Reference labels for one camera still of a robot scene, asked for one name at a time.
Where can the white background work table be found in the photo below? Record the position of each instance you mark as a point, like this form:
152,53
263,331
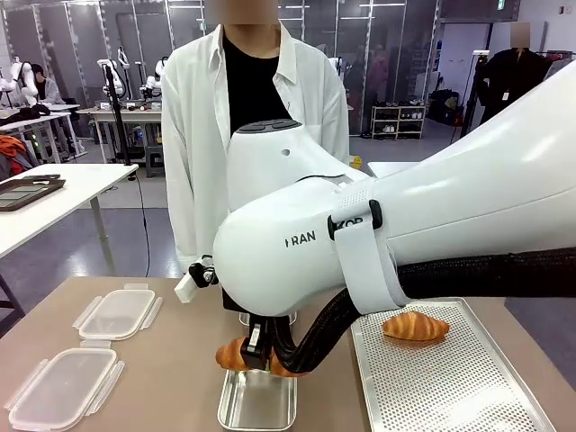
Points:
130,112

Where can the seated person in white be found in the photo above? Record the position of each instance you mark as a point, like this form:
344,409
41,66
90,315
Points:
45,85

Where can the golden brown croissant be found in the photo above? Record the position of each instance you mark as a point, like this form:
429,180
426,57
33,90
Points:
227,354
414,327

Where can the black tripod stand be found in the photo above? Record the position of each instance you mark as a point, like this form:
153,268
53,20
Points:
118,117

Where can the white shoe rack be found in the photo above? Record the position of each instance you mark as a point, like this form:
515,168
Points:
398,121

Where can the grey step stool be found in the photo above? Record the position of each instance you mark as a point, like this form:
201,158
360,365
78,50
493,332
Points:
154,159

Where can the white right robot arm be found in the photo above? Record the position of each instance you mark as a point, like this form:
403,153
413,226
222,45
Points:
450,202

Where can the person in white shirt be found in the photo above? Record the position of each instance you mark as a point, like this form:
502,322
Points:
252,81

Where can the steel rectangular container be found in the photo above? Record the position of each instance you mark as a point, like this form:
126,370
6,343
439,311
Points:
256,400

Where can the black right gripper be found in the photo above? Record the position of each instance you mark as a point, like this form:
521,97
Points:
230,300

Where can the clear plastic clip lid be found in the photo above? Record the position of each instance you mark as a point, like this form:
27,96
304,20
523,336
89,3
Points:
63,387
118,315

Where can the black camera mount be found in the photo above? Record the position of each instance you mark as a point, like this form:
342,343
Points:
203,270

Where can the perforated metal baking tray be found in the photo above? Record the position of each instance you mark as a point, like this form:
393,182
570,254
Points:
441,378

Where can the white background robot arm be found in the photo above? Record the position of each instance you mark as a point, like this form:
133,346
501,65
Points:
20,78
155,78
112,72

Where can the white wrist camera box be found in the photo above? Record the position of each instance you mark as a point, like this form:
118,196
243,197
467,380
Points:
185,289

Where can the white side table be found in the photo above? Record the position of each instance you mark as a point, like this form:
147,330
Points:
67,193

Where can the brown plastic tray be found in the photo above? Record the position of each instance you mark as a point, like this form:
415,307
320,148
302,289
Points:
27,193

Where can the orange jacket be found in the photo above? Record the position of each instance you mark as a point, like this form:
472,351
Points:
11,150

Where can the person in black clothes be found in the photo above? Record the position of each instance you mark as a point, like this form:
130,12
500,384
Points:
513,76

